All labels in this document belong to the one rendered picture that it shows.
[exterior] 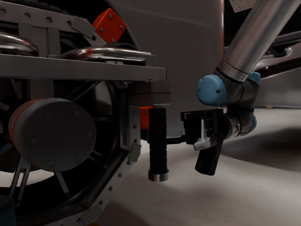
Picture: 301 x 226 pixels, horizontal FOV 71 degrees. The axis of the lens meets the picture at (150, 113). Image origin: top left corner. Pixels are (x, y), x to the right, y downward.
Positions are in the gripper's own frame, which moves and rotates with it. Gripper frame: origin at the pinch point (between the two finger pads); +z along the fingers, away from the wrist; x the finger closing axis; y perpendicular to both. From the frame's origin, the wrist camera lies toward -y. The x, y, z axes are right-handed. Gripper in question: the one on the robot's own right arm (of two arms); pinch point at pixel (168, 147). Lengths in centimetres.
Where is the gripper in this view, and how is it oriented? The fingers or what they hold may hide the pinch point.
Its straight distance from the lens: 46.4
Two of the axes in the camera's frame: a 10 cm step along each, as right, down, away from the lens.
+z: -7.7, 0.7, -6.4
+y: -0.8, -10.0, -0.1
